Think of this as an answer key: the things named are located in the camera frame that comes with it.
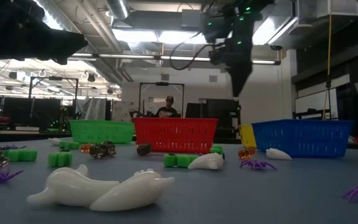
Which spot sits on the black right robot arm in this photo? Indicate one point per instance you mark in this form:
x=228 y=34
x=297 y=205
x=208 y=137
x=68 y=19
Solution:
x=244 y=25

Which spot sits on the person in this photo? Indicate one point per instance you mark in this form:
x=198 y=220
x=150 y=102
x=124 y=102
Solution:
x=167 y=112
x=64 y=113

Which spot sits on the red plastic basket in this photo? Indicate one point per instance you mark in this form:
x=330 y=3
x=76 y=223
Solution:
x=176 y=135

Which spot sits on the white wall board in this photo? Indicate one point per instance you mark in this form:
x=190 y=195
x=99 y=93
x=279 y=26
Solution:
x=312 y=101

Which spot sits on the silver ceiling duct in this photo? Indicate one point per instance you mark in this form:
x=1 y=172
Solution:
x=118 y=8

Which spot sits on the black metal frame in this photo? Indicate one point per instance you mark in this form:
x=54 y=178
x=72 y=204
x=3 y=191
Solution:
x=55 y=78
x=162 y=83

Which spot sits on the white plastic ghost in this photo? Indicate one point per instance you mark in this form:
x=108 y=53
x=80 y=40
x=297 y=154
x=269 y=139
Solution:
x=132 y=191
x=207 y=161
x=70 y=186
x=55 y=141
x=277 y=154

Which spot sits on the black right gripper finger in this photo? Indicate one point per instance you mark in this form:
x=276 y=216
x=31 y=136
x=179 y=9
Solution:
x=239 y=79

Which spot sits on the yellow plastic basket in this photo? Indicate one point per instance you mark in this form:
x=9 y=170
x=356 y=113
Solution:
x=247 y=137

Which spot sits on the grey ceiling unit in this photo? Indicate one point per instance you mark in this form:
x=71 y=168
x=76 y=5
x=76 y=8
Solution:
x=191 y=18

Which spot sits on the green plastic basket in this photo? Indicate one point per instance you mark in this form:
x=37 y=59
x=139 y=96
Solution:
x=101 y=132

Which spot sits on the orange translucent pumpkin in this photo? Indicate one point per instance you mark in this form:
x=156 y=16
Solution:
x=85 y=148
x=246 y=153

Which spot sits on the grey cloth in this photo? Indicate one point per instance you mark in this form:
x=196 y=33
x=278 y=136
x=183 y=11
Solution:
x=90 y=109

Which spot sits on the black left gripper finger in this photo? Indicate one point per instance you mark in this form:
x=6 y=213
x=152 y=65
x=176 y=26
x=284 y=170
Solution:
x=64 y=43

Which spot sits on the black cabinet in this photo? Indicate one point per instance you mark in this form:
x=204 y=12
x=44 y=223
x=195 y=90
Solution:
x=219 y=115

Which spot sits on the green toy block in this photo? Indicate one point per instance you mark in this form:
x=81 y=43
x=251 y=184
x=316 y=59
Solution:
x=20 y=155
x=59 y=159

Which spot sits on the long ceiling light bar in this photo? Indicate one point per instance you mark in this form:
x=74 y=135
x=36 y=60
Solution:
x=129 y=56

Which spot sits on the blue plastic basket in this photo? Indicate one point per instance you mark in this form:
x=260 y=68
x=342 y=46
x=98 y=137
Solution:
x=303 y=138

